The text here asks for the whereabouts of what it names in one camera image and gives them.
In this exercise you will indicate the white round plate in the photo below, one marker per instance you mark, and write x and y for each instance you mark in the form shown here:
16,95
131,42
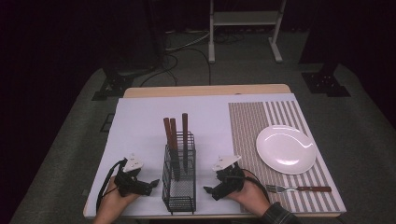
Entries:
285,149

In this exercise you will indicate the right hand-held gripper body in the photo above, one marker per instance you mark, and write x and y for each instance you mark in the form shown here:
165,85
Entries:
231,180

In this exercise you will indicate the person's left hand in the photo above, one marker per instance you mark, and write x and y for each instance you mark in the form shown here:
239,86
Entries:
110,203

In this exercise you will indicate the white metal stand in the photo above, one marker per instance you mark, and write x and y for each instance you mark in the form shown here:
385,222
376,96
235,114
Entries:
246,18

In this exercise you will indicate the black stand base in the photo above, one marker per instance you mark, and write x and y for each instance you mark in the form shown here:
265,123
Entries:
325,82
113,84

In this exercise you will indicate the white table cover sheet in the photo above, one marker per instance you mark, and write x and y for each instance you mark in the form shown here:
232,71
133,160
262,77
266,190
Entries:
140,124

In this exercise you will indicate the person's right hand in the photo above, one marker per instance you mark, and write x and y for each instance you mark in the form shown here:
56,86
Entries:
250,197

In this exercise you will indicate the striped brown placemat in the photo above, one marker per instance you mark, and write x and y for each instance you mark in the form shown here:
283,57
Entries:
246,130

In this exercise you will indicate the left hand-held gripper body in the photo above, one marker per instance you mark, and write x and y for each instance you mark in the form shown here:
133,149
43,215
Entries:
128,183

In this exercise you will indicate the wooden table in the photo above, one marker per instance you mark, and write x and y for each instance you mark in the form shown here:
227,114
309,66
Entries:
202,90

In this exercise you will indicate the black floor socket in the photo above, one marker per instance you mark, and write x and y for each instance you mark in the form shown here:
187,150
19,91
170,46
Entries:
107,122

